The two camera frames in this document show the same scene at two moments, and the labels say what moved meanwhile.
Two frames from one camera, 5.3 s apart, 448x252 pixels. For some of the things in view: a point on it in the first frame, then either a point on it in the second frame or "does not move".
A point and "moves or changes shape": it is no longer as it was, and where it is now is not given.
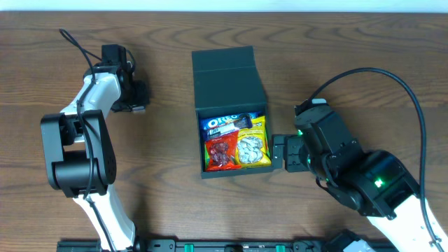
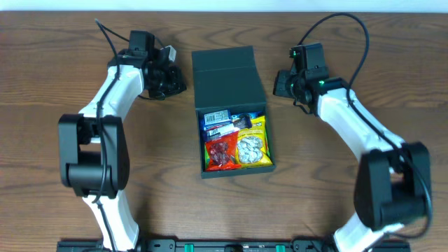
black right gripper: [290, 152] to [283, 85]
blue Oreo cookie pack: [216, 127] moves or changes shape
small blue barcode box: [138, 108] to [218, 118]
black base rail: [211, 246] does not move
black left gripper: [138, 95] to [171, 82]
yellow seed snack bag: [253, 149] does not move
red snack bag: [222, 152] does not move
